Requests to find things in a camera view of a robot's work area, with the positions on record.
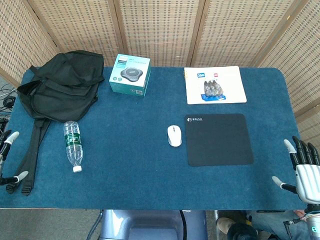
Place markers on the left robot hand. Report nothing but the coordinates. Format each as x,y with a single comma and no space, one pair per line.
5,147

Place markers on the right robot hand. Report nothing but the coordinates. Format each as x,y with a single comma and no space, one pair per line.
306,175

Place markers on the white computer mouse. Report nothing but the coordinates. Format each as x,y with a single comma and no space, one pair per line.
174,135

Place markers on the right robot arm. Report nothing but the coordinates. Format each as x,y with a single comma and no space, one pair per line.
312,225

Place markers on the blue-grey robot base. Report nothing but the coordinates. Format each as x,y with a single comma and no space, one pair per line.
152,225

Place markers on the black mouse pad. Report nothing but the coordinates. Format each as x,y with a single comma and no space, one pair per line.
218,139

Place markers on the clear plastic water bottle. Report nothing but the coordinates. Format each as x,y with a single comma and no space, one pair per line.
73,145

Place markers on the person in jeans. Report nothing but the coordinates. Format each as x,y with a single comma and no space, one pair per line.
255,225

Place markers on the black fabric backpack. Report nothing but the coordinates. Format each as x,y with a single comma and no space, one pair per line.
60,87

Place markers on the white spiral-bound booklet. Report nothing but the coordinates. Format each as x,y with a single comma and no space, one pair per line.
215,85

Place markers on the blue felt table mat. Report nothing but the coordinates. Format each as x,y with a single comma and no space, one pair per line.
140,160

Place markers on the teal speakerphone box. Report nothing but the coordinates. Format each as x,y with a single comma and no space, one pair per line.
130,76

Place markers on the woven folding screen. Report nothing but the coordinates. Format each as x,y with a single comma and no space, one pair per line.
160,30

